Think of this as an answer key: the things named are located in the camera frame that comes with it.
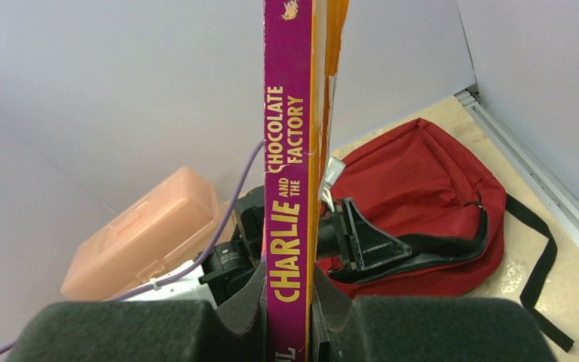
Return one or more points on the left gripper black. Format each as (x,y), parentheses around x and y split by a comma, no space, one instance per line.
(362,247)

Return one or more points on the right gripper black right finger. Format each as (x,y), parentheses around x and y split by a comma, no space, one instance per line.
(405,328)

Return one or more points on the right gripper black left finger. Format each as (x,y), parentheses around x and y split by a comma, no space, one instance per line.
(169,330)

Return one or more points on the red backpack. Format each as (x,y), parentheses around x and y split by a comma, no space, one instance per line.
(421,185)

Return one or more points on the Roald Dahl paperback book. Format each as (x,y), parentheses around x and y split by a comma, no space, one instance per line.
(302,45)

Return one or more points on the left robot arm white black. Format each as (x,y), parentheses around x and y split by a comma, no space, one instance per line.
(217,275)

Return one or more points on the pink plastic storage box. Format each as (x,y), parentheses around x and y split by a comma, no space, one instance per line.
(168,226)

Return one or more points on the aluminium frame rails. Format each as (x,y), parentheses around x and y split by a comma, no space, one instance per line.
(545,185)

